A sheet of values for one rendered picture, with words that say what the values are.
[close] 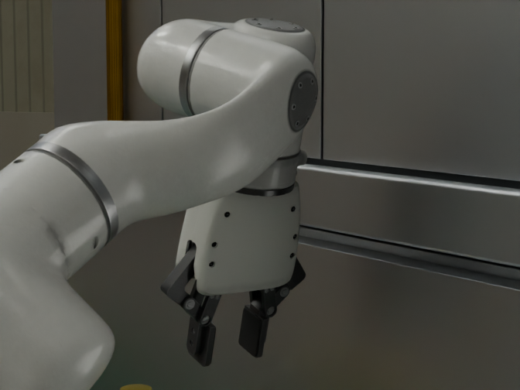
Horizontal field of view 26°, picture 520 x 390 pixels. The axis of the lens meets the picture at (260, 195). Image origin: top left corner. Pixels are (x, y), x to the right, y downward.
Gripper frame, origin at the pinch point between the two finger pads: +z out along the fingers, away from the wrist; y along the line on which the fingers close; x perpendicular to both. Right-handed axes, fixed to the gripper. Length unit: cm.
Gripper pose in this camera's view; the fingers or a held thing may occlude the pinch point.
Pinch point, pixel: (227, 336)
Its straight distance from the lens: 102.4
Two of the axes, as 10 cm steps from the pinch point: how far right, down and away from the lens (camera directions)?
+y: -8.3, 0.6, -5.5
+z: -1.4, 9.4, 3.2
